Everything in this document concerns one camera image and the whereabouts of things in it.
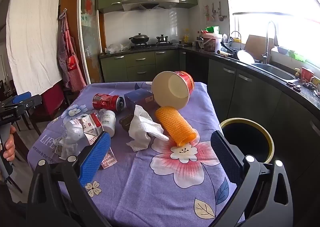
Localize red cup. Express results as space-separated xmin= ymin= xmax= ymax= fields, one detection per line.
xmin=301 ymin=66 xmax=315 ymax=82

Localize red soda can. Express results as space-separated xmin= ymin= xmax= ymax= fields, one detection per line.
xmin=92 ymin=93 xmax=125 ymax=112

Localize orange foam net sleeve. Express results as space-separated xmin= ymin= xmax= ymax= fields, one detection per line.
xmin=154 ymin=106 xmax=196 ymax=146

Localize brown leather case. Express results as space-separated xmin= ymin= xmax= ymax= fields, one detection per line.
xmin=119 ymin=115 xmax=135 ymax=133

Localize green base cabinets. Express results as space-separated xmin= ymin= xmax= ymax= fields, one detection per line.
xmin=99 ymin=49 xmax=320 ymax=227

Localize steel sink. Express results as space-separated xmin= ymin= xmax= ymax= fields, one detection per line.
xmin=251 ymin=62 xmax=297 ymax=81

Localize wooden cutting board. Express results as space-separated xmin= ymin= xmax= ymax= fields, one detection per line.
xmin=244 ymin=34 xmax=268 ymax=54

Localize white plastic bucket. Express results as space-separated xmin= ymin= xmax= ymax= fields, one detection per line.
xmin=202 ymin=33 xmax=223 ymax=53

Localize hanging kitchen utensils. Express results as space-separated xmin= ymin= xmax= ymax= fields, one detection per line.
xmin=211 ymin=1 xmax=225 ymax=21

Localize black bin with yellow rim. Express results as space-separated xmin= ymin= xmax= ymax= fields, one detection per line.
xmin=219 ymin=118 xmax=275 ymax=165

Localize glass sliding door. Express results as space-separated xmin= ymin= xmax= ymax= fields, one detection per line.
xmin=78 ymin=0 xmax=105 ymax=85

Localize black kitchen countertop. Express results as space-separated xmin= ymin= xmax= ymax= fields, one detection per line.
xmin=99 ymin=45 xmax=320 ymax=118

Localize red seat wooden chair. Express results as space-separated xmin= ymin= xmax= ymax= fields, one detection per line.
xmin=24 ymin=83 xmax=67 ymax=138

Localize crushed plastic bottle red label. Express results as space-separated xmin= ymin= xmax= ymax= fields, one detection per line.
xmin=64 ymin=113 xmax=104 ymax=145

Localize white plate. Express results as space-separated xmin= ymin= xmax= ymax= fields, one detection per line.
xmin=236 ymin=50 xmax=255 ymax=64

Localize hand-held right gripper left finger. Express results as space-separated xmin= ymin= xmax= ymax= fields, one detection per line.
xmin=26 ymin=131 xmax=112 ymax=227

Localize clear plastic bag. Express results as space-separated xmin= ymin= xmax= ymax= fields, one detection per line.
xmin=104 ymin=43 xmax=130 ymax=54
xmin=54 ymin=137 xmax=87 ymax=161

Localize dark blue carton box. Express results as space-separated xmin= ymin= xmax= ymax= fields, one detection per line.
xmin=124 ymin=88 xmax=157 ymax=111

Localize black frying pan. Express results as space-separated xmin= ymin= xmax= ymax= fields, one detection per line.
xmin=220 ymin=42 xmax=240 ymax=59

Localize steel kitchen faucet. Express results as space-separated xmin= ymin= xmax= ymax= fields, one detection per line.
xmin=262 ymin=20 xmax=279 ymax=65

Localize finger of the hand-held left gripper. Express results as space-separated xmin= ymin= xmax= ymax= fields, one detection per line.
xmin=10 ymin=94 xmax=42 ymax=113
xmin=10 ymin=93 xmax=32 ymax=105

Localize white paper towel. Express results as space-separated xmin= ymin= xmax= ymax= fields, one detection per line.
xmin=126 ymin=105 xmax=170 ymax=152

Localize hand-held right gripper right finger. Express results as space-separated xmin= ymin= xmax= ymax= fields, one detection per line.
xmin=210 ymin=130 xmax=293 ymax=227

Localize red checked apron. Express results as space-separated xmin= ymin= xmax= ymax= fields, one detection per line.
xmin=62 ymin=14 xmax=87 ymax=93

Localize purple floral tablecloth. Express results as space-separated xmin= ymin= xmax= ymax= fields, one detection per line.
xmin=27 ymin=82 xmax=244 ymax=227

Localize red paper noodle bowl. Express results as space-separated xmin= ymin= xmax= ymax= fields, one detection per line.
xmin=151 ymin=70 xmax=195 ymax=111

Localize white red printed paper packet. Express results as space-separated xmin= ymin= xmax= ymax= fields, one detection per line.
xmin=100 ymin=148 xmax=118 ymax=170

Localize black gas stove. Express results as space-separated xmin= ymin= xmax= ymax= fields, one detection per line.
xmin=130 ymin=42 xmax=177 ymax=50

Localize white pill bottle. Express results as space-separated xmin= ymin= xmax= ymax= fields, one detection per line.
xmin=99 ymin=109 xmax=117 ymax=136

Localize black wok with lid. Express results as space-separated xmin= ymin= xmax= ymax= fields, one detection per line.
xmin=129 ymin=33 xmax=150 ymax=45

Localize crumpled clear plastic bag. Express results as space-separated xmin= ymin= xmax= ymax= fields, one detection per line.
xmin=104 ymin=43 xmax=130 ymax=54

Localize person's left hand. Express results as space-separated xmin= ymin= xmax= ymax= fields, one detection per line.
xmin=3 ymin=127 xmax=17 ymax=161

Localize green plastic item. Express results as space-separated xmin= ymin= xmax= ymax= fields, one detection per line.
xmin=289 ymin=50 xmax=307 ymax=62

